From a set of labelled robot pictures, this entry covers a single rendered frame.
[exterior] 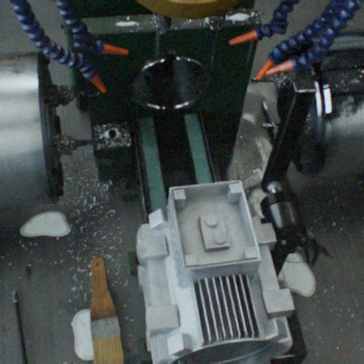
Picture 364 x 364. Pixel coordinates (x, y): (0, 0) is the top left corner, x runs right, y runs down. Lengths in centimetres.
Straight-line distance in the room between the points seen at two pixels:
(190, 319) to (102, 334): 31
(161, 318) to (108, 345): 28
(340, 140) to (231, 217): 24
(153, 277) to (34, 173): 23
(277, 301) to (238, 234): 10
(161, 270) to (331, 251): 45
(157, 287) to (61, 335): 31
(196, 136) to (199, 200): 32
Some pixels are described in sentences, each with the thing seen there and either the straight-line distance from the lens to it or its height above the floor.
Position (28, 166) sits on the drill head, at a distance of 89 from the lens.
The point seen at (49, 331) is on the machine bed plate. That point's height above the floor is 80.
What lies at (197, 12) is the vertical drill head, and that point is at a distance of 77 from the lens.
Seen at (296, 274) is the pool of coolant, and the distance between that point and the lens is 115.
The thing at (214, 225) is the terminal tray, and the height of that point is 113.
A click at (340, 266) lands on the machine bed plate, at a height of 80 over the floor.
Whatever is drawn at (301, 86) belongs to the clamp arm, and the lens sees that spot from 80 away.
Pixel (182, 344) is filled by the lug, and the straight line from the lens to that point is 77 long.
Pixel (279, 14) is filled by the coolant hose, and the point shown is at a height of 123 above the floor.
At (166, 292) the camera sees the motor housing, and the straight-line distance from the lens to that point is 82.
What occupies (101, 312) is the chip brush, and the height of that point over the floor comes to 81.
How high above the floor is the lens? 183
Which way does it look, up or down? 54 degrees down
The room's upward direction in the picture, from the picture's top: 7 degrees clockwise
